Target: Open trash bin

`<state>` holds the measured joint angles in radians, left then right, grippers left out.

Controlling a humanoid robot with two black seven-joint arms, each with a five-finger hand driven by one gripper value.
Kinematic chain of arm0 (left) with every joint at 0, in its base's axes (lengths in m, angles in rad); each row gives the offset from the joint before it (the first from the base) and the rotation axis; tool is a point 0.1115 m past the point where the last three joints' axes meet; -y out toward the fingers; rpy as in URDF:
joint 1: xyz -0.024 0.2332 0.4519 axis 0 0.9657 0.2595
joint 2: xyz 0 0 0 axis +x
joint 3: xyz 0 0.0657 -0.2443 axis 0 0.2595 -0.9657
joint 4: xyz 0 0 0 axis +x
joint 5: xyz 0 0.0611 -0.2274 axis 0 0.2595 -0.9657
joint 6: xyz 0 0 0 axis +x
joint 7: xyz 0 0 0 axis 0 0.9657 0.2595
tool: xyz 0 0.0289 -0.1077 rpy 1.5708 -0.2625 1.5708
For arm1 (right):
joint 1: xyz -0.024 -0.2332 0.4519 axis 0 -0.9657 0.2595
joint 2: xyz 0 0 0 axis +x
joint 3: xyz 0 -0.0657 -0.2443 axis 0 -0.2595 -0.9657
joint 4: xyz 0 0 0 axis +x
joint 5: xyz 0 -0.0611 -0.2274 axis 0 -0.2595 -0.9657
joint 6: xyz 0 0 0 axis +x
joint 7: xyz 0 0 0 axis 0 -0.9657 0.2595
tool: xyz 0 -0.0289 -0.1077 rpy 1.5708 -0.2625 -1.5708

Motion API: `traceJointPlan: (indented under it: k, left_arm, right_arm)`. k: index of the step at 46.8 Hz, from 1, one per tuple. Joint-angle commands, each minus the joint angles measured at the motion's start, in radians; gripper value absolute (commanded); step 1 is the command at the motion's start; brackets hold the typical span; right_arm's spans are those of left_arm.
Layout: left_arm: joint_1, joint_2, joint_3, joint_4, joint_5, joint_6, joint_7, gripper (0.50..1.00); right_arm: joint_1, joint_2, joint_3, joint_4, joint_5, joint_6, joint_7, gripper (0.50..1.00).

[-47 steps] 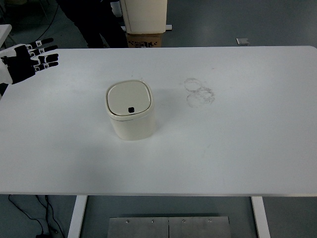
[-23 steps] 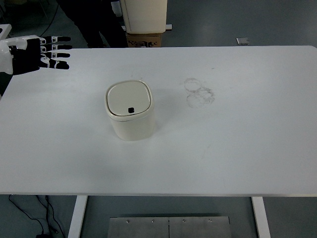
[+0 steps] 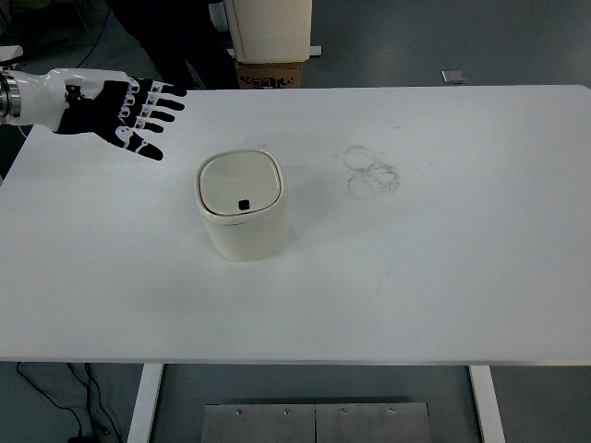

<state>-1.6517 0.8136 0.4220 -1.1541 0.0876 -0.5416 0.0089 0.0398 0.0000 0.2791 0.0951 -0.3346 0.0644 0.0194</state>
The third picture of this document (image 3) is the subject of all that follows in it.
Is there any grey metal plate with screws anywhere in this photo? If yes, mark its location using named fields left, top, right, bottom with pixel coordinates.
left=203, top=402, right=432, bottom=443

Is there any brown cardboard box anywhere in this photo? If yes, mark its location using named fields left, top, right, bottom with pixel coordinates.
left=234, top=61, right=305, bottom=90

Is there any cream cabinet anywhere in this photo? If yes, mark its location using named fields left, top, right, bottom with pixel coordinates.
left=223, top=0, right=314, bottom=65

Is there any black floor cable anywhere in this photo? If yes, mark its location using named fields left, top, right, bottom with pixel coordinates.
left=15, top=360, right=122, bottom=443

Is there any person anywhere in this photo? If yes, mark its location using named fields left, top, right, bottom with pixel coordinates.
left=108, top=0, right=239, bottom=90

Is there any white table leg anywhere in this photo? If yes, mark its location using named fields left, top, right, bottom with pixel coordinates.
left=126, top=364, right=164, bottom=443
left=467, top=365, right=507, bottom=443

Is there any cream trash bin with lid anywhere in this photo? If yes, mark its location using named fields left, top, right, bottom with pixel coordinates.
left=196, top=148, right=291, bottom=263

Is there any white side table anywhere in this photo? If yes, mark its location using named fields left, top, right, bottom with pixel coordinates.
left=0, top=44, right=24, bottom=66

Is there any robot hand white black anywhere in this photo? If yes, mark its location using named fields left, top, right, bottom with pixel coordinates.
left=19, top=67, right=188, bottom=163

